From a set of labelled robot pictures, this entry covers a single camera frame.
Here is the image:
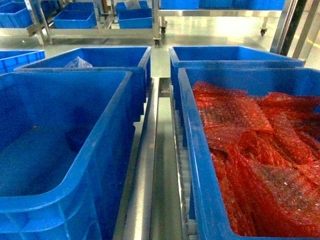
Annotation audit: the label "steel shelf rack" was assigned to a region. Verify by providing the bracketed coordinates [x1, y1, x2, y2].
[113, 16, 285, 240]

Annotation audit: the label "blue bin with red bags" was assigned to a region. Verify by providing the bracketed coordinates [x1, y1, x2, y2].
[175, 67, 320, 240]

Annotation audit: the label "blue bin rear right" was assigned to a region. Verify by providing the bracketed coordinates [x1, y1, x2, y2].
[169, 45, 304, 110]

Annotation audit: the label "red bubble wrap bags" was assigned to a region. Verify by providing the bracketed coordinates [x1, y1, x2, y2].
[192, 81, 320, 238]

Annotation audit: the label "blue bin rear left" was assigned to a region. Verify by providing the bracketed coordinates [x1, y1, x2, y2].
[14, 46, 152, 122]

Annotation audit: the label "empty blue bin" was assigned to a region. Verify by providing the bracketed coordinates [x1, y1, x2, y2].
[0, 71, 135, 240]

